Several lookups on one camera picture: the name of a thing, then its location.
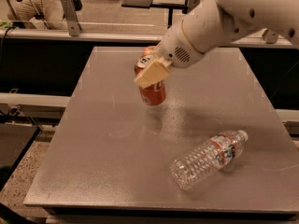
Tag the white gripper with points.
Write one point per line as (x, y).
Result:
(177, 48)

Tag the red coke can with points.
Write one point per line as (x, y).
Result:
(154, 94)

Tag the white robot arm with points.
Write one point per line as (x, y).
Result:
(213, 23)

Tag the red apple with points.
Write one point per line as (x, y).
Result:
(149, 50)

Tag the clear plastic water bottle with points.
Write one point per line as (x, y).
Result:
(208, 158)

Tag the seated person in white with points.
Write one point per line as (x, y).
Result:
(51, 10)

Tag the middle metal rail bracket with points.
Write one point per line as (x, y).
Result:
(192, 4)

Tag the metal rail bracket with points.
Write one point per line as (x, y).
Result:
(270, 37)
(192, 4)
(71, 18)

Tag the left metal rail bracket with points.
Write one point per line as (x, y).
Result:
(71, 18)

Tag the grey metal guard rail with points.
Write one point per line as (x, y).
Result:
(247, 42)

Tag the right metal rail bracket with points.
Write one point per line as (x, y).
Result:
(270, 37)

